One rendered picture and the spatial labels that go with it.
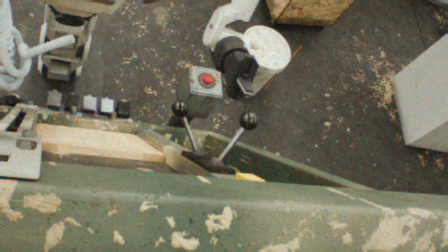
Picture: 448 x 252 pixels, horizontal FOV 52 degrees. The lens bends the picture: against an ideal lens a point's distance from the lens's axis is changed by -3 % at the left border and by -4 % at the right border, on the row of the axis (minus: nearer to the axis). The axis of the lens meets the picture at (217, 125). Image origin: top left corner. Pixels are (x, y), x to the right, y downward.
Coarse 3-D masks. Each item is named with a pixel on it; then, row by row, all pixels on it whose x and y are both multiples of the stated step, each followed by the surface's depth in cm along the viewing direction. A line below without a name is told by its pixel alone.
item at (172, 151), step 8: (144, 136) 141; (152, 136) 134; (160, 136) 138; (152, 144) 130; (160, 144) 122; (168, 144) 120; (176, 144) 123; (168, 152) 114; (176, 152) 107; (168, 160) 113; (176, 160) 106; (184, 160) 101; (176, 168) 106; (184, 168) 100; (192, 168) 95; (200, 168) 91; (208, 176) 86; (216, 176) 83; (224, 176) 84; (232, 176) 85
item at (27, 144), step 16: (0, 0) 40; (0, 16) 39; (0, 32) 41; (0, 64) 43; (16, 112) 110; (32, 112) 117; (0, 128) 77; (16, 128) 85; (32, 128) 97; (0, 144) 39; (16, 144) 39; (32, 144) 39; (16, 160) 33; (32, 160) 34; (16, 176) 31; (32, 176) 31
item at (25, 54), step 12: (84, 0) 40; (96, 0) 39; (108, 0) 39; (0, 36) 41; (72, 36) 42; (0, 48) 40; (12, 48) 45; (24, 48) 42; (36, 48) 42; (48, 48) 42; (24, 60) 44; (12, 72) 41; (24, 72) 43; (0, 84) 41; (12, 84) 43
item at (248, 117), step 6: (246, 114) 90; (252, 114) 90; (240, 120) 90; (246, 120) 89; (252, 120) 89; (240, 126) 91; (246, 126) 90; (252, 126) 90; (240, 132) 90; (234, 138) 90; (228, 144) 90; (234, 144) 90; (228, 150) 90; (222, 156) 90; (210, 162) 90; (216, 162) 88; (222, 162) 89
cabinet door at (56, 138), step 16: (48, 128) 133; (64, 128) 140; (80, 128) 146; (48, 144) 106; (64, 144) 107; (80, 144) 111; (96, 144) 118; (112, 144) 122; (128, 144) 128; (144, 144) 130; (144, 160) 114; (160, 160) 115
